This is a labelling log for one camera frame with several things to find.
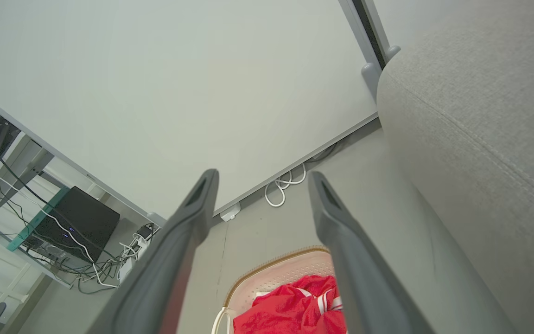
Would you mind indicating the red jersey with white stripes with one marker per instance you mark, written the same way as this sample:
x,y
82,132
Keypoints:
x,y
285,311

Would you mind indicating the white partition panel dark edge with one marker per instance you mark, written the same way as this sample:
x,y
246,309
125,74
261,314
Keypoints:
x,y
378,18

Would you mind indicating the black computer case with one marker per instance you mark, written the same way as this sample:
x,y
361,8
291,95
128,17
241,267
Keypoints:
x,y
81,218

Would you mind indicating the grey partition foot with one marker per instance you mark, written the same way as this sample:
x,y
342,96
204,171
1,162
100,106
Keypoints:
x,y
370,76
392,52

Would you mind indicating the grey fabric sofa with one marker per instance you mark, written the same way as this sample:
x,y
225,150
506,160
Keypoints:
x,y
480,139

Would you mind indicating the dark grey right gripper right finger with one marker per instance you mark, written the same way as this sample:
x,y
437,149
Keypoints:
x,y
359,278

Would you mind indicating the large white partition panel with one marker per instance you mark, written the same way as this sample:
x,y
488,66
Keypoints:
x,y
155,93

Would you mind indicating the white plastic laundry basket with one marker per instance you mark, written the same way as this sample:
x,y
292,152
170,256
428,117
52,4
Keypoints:
x,y
285,273

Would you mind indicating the white desk frame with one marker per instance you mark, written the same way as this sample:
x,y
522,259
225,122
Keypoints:
x,y
35,163

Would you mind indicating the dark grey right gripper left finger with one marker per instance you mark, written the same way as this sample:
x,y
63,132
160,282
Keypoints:
x,y
169,260

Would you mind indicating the white power strip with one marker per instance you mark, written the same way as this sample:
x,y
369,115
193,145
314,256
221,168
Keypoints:
x,y
132,264

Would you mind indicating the teal desk crossbar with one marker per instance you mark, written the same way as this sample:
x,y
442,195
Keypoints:
x,y
40,218

